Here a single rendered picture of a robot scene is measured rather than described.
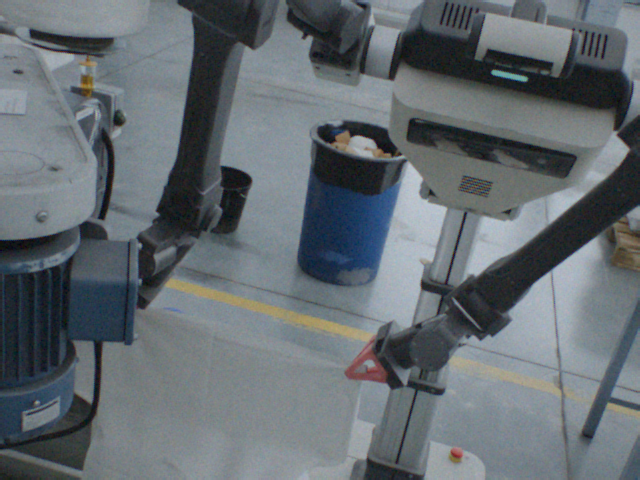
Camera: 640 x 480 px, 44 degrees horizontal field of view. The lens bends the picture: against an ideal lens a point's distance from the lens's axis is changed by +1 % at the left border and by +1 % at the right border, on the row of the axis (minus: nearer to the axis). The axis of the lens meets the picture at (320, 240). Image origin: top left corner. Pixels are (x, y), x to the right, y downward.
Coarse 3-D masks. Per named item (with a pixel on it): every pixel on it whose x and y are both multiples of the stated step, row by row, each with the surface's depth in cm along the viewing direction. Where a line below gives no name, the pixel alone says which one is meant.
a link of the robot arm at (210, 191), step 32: (192, 0) 89; (256, 0) 85; (224, 32) 89; (256, 32) 87; (192, 64) 95; (224, 64) 92; (192, 96) 98; (224, 96) 98; (192, 128) 102; (224, 128) 105; (192, 160) 106; (192, 192) 110; (192, 224) 115
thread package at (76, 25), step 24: (0, 0) 82; (24, 0) 80; (48, 0) 79; (72, 0) 80; (96, 0) 81; (120, 0) 82; (144, 0) 86; (24, 24) 81; (48, 24) 81; (72, 24) 81; (96, 24) 82; (120, 24) 84; (144, 24) 88
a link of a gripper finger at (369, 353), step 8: (384, 328) 121; (376, 336) 120; (384, 336) 118; (376, 344) 118; (368, 352) 117; (376, 352) 117; (360, 360) 119; (376, 360) 117; (352, 368) 121; (384, 368) 118; (352, 376) 122; (360, 376) 121; (368, 376) 120; (376, 376) 120; (384, 376) 118
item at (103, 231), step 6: (84, 222) 92; (90, 222) 92; (96, 222) 92; (102, 222) 92; (84, 228) 93; (90, 228) 92; (96, 228) 92; (102, 228) 92; (108, 228) 92; (84, 234) 93; (90, 234) 93; (96, 234) 93; (102, 234) 92; (108, 234) 92
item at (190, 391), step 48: (144, 336) 129; (192, 336) 125; (240, 336) 123; (144, 384) 133; (192, 384) 129; (240, 384) 127; (288, 384) 126; (336, 384) 124; (96, 432) 137; (144, 432) 132; (192, 432) 132; (240, 432) 131; (288, 432) 130; (336, 432) 128
